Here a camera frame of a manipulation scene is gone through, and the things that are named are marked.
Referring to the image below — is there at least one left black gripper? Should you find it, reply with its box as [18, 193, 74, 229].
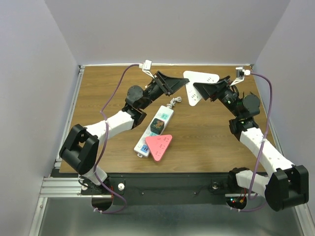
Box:
[139, 71, 189, 110]

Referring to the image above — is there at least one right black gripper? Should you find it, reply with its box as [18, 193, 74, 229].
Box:
[194, 75, 241, 118]

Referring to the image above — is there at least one white triangular power socket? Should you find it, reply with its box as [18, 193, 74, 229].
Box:
[183, 71, 220, 106]

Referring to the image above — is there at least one white colourful power strip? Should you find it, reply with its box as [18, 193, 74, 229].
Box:
[133, 106, 174, 158]

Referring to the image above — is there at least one dark green cube adapter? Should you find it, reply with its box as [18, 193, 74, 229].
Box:
[150, 118, 164, 135]

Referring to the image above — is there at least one pink triangular power socket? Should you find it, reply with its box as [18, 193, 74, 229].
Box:
[145, 134, 173, 162]

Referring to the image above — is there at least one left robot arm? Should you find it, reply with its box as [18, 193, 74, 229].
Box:
[59, 71, 189, 194]

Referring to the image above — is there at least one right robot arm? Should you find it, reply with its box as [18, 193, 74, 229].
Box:
[193, 77, 309, 211]

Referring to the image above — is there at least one white coiled strip cord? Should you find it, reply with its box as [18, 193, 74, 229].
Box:
[166, 96, 183, 109]

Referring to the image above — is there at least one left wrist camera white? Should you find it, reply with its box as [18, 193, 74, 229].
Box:
[138, 59, 155, 79]

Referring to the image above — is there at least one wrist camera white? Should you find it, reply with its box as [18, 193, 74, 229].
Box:
[230, 67, 251, 86]
[138, 59, 155, 79]

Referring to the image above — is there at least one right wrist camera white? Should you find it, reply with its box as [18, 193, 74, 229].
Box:
[230, 67, 251, 86]

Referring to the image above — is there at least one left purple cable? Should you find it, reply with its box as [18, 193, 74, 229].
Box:
[93, 63, 143, 215]

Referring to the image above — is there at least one back aluminium rail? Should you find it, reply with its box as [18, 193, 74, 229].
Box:
[78, 63, 254, 68]

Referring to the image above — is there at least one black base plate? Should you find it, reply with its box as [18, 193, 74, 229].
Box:
[79, 173, 245, 207]

